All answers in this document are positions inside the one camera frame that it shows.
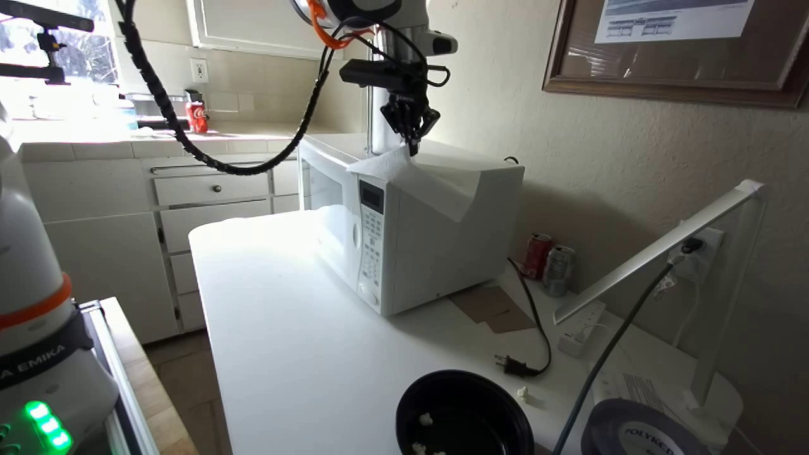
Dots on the white desk lamp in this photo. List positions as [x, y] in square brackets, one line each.
[668, 313]

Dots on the white paper towel roll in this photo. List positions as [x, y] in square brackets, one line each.
[376, 124]

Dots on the red and silver cans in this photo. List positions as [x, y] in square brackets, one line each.
[550, 263]

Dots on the wooden framed picture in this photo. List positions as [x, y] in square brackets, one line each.
[695, 51]

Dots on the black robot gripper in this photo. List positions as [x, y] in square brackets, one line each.
[397, 80]

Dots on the black round bowl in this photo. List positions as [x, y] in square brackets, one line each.
[460, 414]

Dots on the brown cardboard piece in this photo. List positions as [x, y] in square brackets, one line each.
[492, 306]

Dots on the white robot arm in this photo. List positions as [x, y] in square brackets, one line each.
[401, 42]

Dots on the white microwave oven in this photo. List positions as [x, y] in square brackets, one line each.
[402, 232]

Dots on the red bottle on counter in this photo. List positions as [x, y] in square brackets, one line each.
[194, 112]

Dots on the white wall outlet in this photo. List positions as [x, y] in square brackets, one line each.
[197, 73]

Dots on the white robot base with orange ring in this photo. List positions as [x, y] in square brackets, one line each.
[53, 392]

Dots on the grey tape roll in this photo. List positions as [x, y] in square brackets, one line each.
[631, 429]

